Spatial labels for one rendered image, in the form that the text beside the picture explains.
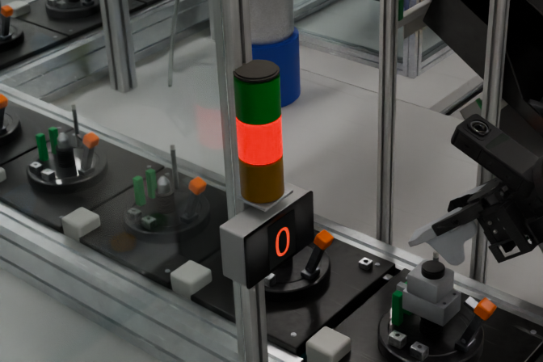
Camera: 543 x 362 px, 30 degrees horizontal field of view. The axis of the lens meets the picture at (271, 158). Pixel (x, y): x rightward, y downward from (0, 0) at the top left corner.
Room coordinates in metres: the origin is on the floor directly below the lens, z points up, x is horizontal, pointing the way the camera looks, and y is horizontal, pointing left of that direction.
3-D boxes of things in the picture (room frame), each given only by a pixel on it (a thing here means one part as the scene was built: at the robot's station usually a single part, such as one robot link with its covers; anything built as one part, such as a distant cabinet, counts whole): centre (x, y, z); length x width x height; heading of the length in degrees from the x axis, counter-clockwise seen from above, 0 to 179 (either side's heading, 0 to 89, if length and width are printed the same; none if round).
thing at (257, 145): (0.98, 0.01, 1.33); 0.05 x 0.05 x 0.05
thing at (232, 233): (0.98, 0.01, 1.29); 0.12 x 0.05 x 0.25; 139
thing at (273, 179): (0.98, 0.01, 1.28); 0.05 x 0.05 x 0.05
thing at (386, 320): (1.05, -0.20, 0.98); 0.14 x 0.14 x 0.02
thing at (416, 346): (1.00, -0.18, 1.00); 0.02 x 0.01 x 0.02; 49
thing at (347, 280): (1.21, -0.01, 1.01); 0.24 x 0.24 x 0.13; 49
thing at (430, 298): (1.05, -0.19, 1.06); 0.08 x 0.04 x 0.07; 49
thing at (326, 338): (1.04, -0.06, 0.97); 0.05 x 0.05 x 0.04; 49
